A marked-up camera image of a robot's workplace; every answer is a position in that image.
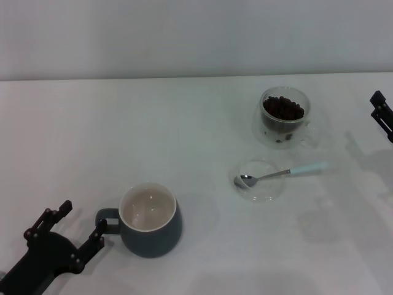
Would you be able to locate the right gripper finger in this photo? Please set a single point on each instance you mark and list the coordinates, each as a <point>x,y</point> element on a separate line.
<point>380,101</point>

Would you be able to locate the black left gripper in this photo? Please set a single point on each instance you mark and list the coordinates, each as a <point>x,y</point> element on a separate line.
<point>46,261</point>

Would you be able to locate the dark grey ceramic mug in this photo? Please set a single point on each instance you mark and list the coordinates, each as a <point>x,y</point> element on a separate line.
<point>153,242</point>

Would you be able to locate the brown coffee beans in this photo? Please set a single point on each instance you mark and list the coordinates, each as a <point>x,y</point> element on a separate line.
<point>282,107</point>

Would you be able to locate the double-walled glass cup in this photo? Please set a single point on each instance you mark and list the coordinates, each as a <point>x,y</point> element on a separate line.
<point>261,132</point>

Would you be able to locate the clear glass saucer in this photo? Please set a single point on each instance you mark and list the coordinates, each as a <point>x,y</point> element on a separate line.
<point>264,192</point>

